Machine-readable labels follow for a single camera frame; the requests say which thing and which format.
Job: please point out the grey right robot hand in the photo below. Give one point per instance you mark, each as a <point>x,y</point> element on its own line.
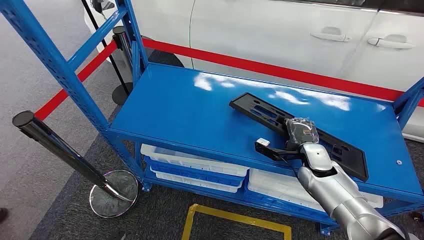
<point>301,130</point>

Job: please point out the long black plastic part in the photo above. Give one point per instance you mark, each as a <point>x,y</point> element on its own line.
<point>261,111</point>

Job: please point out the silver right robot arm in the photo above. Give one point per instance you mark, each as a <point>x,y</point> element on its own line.
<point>344,198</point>

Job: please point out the blue metal shelf rack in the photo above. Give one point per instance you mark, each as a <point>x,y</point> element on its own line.
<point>185,109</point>

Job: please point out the white plastic bin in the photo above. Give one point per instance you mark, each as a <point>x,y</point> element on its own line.
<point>285,198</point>
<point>185,160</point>
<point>198,185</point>
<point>275,180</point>

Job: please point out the red barrier belt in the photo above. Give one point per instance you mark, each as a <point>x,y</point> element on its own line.
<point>79,74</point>
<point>265,68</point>

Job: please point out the blue plastic bin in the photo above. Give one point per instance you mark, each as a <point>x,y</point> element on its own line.
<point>198,177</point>
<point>281,210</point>

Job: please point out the white car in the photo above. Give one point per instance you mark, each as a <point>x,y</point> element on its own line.
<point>265,30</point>

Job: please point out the yellow floor tape square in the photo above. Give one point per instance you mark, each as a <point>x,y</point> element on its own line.
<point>232,217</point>

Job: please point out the black caster wheel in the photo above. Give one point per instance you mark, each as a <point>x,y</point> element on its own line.
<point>418,217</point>

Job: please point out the thin black stand pole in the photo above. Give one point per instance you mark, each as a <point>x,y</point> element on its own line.
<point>114,66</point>

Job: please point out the dark stanchion post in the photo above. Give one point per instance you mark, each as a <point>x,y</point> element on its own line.
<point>120,38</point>

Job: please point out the chrome stanchion post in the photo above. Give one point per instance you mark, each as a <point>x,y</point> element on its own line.
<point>59,149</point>

